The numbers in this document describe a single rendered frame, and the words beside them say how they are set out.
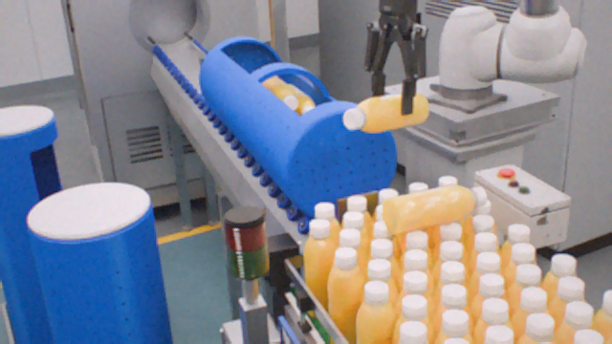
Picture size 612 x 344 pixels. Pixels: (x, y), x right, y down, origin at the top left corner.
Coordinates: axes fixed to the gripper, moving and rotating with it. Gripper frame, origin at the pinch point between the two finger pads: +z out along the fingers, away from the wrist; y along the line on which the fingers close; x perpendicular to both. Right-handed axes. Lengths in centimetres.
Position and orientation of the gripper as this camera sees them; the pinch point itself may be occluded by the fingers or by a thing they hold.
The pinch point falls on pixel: (392, 96)
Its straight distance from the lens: 144.0
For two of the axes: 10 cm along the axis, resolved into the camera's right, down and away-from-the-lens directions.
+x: 7.2, -1.7, 6.7
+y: 6.9, 2.1, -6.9
